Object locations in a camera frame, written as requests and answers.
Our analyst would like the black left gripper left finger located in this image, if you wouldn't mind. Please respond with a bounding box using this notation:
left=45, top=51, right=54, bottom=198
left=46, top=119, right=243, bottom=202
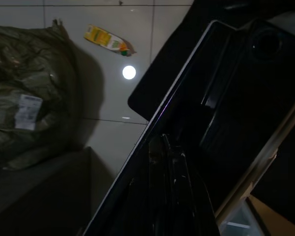
left=135, top=134, right=175, bottom=236

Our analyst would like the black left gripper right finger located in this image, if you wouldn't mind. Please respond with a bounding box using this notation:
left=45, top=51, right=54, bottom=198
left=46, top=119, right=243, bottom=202
left=171, top=147, right=216, bottom=236

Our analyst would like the silver fridge door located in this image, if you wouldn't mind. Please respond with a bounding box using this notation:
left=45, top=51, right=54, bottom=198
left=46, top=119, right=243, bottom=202
left=83, top=19, right=295, bottom=236

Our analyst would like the yellow juice carton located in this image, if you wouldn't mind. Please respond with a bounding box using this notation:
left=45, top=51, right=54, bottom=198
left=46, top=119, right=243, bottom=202
left=83, top=24, right=138, bottom=58

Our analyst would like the grey green sack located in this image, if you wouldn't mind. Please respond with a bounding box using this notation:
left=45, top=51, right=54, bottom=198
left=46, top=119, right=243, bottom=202
left=0, top=19, right=77, bottom=171

